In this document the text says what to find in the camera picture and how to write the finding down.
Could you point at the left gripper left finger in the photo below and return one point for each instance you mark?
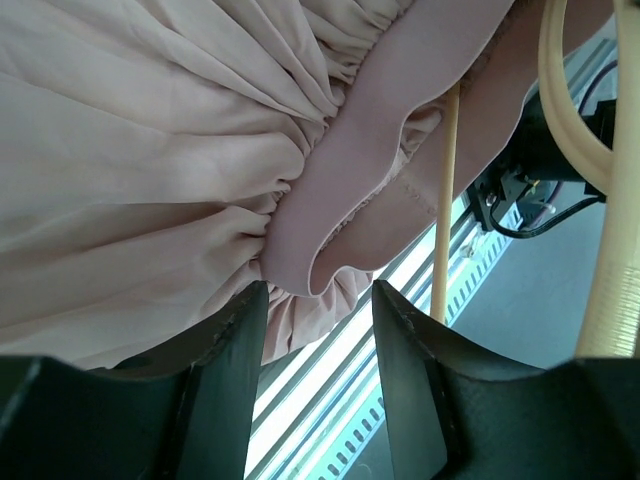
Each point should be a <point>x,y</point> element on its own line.
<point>181,410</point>

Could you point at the cream plastic hanger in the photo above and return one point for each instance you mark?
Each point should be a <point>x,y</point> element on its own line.
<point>610,327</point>

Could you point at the pink pleated skirt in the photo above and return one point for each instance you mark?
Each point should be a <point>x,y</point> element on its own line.
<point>159,156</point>

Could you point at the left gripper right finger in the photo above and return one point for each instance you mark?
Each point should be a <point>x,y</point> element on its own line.
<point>509,420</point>

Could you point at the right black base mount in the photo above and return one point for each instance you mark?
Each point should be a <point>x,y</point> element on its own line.
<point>515,193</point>

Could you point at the white slotted cable duct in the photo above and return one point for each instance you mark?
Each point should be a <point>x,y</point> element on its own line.
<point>318,409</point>

